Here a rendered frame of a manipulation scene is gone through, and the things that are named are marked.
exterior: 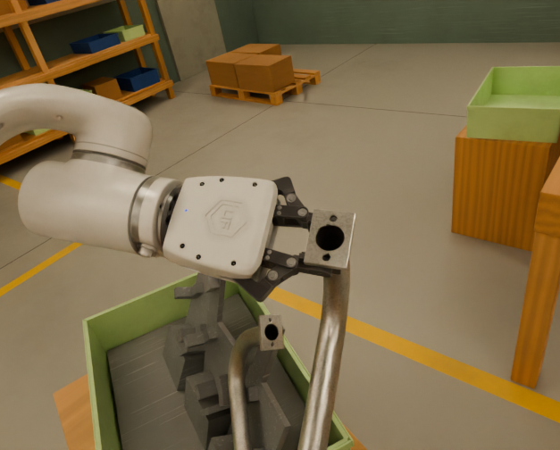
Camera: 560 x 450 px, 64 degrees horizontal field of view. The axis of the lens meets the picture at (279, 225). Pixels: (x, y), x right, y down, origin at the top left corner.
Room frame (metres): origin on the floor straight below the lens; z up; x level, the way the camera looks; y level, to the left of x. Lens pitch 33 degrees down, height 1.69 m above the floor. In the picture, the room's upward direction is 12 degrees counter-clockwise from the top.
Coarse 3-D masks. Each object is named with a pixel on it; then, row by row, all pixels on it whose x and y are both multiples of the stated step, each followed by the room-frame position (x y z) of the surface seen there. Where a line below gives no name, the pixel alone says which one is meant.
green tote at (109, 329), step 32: (160, 288) 0.94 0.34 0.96; (96, 320) 0.88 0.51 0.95; (128, 320) 0.90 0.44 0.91; (160, 320) 0.92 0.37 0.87; (256, 320) 0.87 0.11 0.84; (96, 352) 0.80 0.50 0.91; (288, 352) 0.64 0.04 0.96; (96, 384) 0.68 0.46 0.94; (96, 416) 0.58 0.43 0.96; (96, 448) 0.51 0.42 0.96
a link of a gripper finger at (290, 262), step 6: (264, 252) 0.35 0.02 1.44; (270, 252) 0.34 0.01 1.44; (276, 252) 0.34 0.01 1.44; (264, 258) 0.34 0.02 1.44; (270, 258) 0.34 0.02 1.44; (276, 258) 0.34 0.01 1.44; (282, 258) 0.34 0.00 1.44; (288, 258) 0.34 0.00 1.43; (294, 258) 0.34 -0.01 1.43; (264, 264) 0.35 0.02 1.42; (270, 264) 0.34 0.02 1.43; (276, 264) 0.34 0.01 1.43; (282, 264) 0.33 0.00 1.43; (288, 264) 0.33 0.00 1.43; (294, 264) 0.33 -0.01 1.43
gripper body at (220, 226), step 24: (192, 192) 0.40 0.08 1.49; (216, 192) 0.39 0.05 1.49; (240, 192) 0.39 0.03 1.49; (264, 192) 0.38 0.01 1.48; (168, 216) 0.38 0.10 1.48; (192, 216) 0.38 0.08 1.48; (216, 216) 0.37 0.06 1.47; (240, 216) 0.37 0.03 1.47; (264, 216) 0.36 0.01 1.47; (168, 240) 0.37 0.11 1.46; (192, 240) 0.36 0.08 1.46; (216, 240) 0.35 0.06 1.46; (240, 240) 0.35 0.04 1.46; (264, 240) 0.34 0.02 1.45; (192, 264) 0.35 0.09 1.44; (216, 264) 0.33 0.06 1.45; (240, 264) 0.33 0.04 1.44
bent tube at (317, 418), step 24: (336, 216) 0.35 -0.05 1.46; (312, 240) 0.34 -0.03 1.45; (336, 240) 0.37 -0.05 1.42; (312, 264) 0.32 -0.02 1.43; (336, 264) 0.31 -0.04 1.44; (336, 288) 0.37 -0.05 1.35; (336, 312) 0.36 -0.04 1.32; (336, 336) 0.35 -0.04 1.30; (336, 360) 0.33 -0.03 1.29; (312, 384) 0.31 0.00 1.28; (336, 384) 0.31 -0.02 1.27; (312, 408) 0.29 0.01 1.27; (312, 432) 0.27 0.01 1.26
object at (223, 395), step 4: (248, 388) 0.52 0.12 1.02; (252, 388) 0.52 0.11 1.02; (256, 388) 0.52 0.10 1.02; (220, 392) 0.53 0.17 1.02; (224, 392) 0.53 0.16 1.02; (228, 392) 0.53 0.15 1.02; (248, 392) 0.51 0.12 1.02; (252, 392) 0.52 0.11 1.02; (256, 392) 0.52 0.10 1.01; (220, 396) 0.52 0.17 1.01; (224, 396) 0.52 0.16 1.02; (228, 396) 0.52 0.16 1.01; (248, 396) 0.51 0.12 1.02; (252, 396) 0.51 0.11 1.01; (256, 396) 0.51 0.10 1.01; (220, 400) 0.52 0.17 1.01; (224, 400) 0.51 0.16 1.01; (228, 400) 0.52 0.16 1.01; (248, 400) 0.50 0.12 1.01; (252, 400) 0.50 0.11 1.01; (256, 400) 0.51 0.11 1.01; (220, 404) 0.52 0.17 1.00; (224, 404) 0.51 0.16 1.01; (228, 404) 0.51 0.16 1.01; (252, 448) 0.44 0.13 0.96; (256, 448) 0.44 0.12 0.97; (260, 448) 0.44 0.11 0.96; (264, 448) 0.44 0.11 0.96
